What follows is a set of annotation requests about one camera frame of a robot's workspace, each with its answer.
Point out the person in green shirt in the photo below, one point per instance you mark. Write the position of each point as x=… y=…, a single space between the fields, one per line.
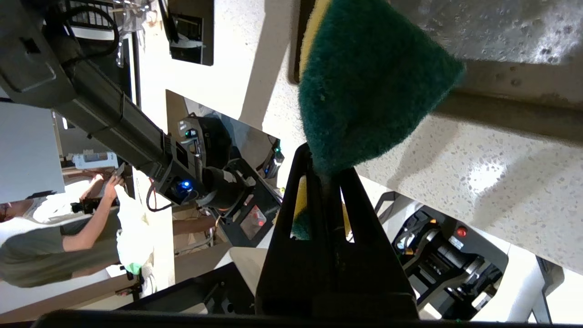
x=45 y=250

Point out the black induction cooktop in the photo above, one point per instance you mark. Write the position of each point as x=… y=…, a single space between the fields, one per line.
x=191 y=32

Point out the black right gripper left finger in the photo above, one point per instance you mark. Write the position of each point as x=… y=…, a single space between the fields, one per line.
x=291 y=273

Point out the green and yellow sponge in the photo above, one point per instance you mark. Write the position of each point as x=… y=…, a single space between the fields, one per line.
x=369 y=82

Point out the stainless steel sink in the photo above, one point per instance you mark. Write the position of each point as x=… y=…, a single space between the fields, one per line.
x=501 y=45

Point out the white plastic bag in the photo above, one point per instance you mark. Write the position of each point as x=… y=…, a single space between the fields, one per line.
x=134 y=237

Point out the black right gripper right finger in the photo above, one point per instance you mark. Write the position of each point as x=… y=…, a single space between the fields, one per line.
x=373 y=273

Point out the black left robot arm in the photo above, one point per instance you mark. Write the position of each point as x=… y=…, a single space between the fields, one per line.
x=114 y=127

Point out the brown wooden beam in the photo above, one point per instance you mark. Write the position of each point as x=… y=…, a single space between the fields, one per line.
x=59 y=298

